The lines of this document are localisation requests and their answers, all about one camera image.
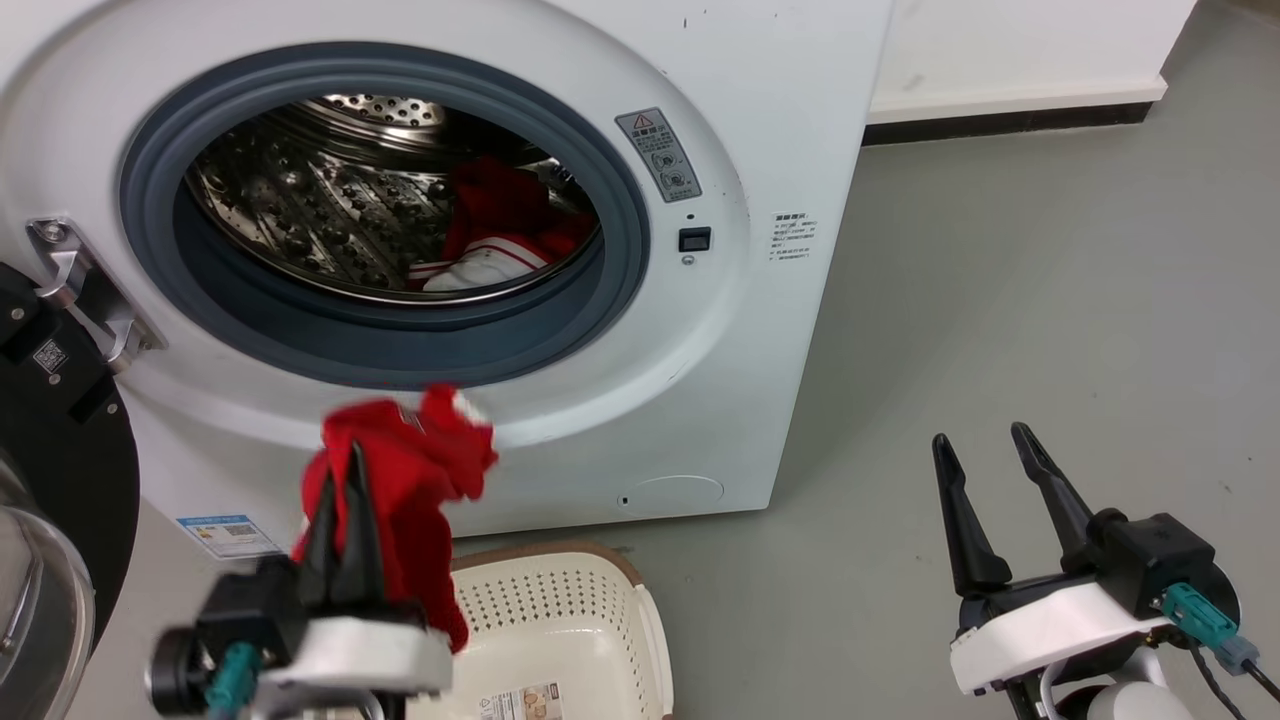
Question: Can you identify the white front-load washing machine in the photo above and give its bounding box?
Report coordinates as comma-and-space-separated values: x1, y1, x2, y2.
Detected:
0, 0, 896, 561

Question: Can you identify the red cloth with white trim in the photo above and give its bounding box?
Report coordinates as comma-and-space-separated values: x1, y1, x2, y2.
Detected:
290, 383, 500, 654

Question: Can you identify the silver metal door hinge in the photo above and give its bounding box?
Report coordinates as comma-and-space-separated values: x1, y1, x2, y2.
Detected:
27, 215, 167, 377

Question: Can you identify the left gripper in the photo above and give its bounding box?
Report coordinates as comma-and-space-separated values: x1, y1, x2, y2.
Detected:
148, 440, 456, 720

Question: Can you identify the blue energy label sticker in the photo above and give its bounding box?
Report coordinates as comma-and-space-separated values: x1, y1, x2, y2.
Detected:
176, 513, 283, 560

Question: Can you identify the small text sticker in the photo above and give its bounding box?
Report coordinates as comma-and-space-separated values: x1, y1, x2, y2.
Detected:
768, 210, 816, 265

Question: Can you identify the steel perforated washer drum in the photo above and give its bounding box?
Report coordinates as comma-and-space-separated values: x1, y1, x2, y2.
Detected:
185, 93, 602, 305

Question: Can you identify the black round washer door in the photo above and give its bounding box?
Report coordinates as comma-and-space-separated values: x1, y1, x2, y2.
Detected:
0, 262, 141, 720

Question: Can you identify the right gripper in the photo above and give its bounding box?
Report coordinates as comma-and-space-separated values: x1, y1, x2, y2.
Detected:
931, 421, 1242, 698

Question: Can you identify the thin black cable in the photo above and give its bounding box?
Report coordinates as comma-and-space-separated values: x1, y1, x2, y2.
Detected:
1186, 640, 1280, 720

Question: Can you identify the cream perforated laundry basket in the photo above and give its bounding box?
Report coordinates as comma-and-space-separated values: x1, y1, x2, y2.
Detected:
404, 542, 676, 720

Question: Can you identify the white garment with red stripes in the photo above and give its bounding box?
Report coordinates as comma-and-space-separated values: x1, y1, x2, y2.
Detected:
405, 235, 552, 294

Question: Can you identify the round filter cover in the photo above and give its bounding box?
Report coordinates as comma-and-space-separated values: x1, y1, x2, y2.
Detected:
618, 474, 725, 517

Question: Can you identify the teal cable connector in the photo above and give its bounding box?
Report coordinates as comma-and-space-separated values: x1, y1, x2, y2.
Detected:
204, 641, 264, 719
1161, 582, 1262, 675

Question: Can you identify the paper label in basket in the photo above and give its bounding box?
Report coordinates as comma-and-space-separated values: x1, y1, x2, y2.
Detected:
477, 682, 565, 720

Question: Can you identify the grey rubber door gasket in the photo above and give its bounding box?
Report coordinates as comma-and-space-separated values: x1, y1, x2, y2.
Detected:
118, 42, 652, 392

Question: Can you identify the grey warning label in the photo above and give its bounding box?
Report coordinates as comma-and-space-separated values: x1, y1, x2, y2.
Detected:
614, 107, 703, 204

